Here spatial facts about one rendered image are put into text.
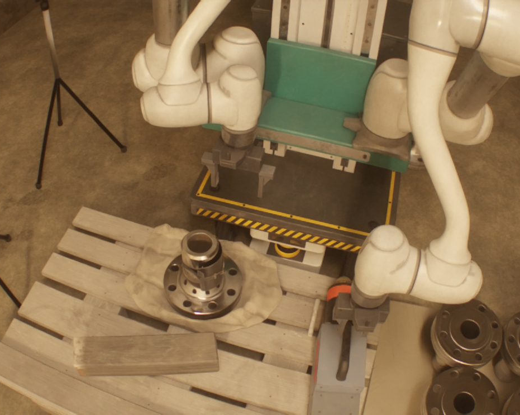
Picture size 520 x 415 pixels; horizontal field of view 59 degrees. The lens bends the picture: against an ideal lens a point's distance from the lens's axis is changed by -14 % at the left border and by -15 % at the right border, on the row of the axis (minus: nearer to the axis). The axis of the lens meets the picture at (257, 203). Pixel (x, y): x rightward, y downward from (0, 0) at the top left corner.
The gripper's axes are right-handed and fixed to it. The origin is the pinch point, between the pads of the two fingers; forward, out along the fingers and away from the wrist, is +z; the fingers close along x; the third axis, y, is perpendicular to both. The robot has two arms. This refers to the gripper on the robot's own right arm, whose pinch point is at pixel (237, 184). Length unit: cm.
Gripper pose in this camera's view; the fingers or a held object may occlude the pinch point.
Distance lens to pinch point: 147.6
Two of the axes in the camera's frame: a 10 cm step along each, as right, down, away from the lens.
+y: 2.7, -7.0, 6.6
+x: -9.6, -2.3, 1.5
